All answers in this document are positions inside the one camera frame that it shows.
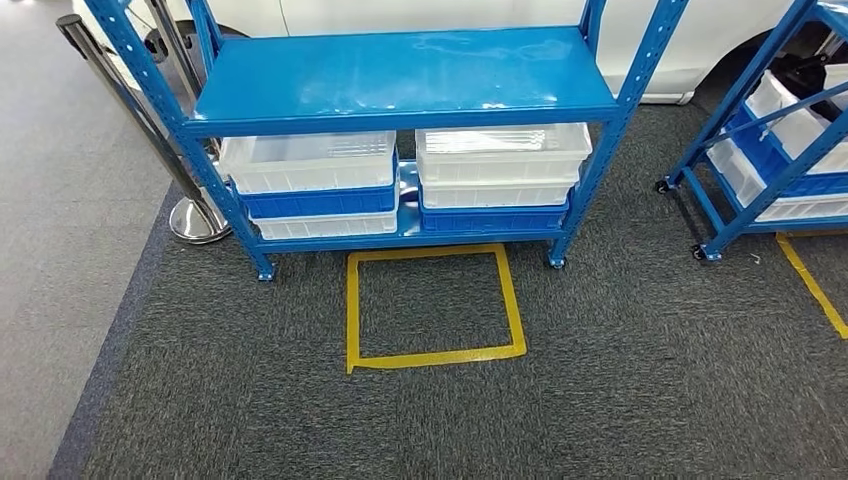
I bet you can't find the blue plastic storage bin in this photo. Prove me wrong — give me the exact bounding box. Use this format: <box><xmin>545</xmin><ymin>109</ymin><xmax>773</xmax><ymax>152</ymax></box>
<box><xmin>728</xmin><ymin>105</ymin><xmax>848</xmax><ymax>198</ymax></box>

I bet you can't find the blue rack with storage boxes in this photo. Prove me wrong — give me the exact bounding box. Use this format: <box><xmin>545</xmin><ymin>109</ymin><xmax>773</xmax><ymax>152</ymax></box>
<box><xmin>654</xmin><ymin>0</ymin><xmax>848</xmax><ymax>263</ymax></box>

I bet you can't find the white car with red stripe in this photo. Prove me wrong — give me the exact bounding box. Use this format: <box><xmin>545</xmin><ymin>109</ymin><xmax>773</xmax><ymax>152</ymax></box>
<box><xmin>71</xmin><ymin>0</ymin><xmax>848</xmax><ymax>106</ymax></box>

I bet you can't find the clear plastic storage box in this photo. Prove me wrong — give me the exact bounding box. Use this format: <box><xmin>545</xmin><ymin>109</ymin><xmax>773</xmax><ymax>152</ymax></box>
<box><xmin>705</xmin><ymin>135</ymin><xmax>848</xmax><ymax>223</ymax></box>
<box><xmin>745</xmin><ymin>69</ymin><xmax>848</xmax><ymax>175</ymax></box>

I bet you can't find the dark grey metal bar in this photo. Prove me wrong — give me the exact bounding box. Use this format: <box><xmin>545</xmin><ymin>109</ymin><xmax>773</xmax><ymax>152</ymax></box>
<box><xmin>144</xmin><ymin>0</ymin><xmax>203</xmax><ymax>101</ymax></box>
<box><xmin>56</xmin><ymin>14</ymin><xmax>215</xmax><ymax>223</ymax></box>

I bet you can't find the chrome dome stanchion base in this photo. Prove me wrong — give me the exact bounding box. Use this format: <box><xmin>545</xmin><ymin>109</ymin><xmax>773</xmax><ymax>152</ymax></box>
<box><xmin>168</xmin><ymin>195</ymin><xmax>233</xmax><ymax>246</ymax></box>

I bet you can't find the blue metal shelf rack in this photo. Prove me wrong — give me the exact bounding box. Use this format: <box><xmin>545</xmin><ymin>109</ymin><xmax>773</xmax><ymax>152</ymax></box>
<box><xmin>82</xmin><ymin>0</ymin><xmax>690</xmax><ymax>283</ymax></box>

